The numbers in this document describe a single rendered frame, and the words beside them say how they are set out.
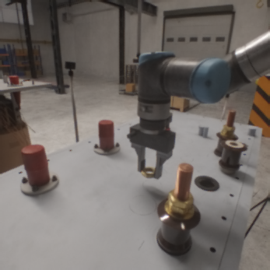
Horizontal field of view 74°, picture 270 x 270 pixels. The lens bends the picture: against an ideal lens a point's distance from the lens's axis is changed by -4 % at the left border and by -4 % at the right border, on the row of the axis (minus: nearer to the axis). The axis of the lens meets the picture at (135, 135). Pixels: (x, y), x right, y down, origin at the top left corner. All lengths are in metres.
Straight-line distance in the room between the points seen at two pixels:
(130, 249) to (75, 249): 0.12
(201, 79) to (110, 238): 0.41
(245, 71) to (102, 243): 0.52
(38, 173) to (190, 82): 0.51
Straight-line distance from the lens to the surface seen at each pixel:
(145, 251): 0.48
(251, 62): 0.50
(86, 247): 0.50
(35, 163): 0.63
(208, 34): 14.26
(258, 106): 5.53
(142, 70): 0.48
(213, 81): 0.39
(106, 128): 0.80
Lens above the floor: 1.76
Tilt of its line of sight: 23 degrees down
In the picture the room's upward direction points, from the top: 1 degrees clockwise
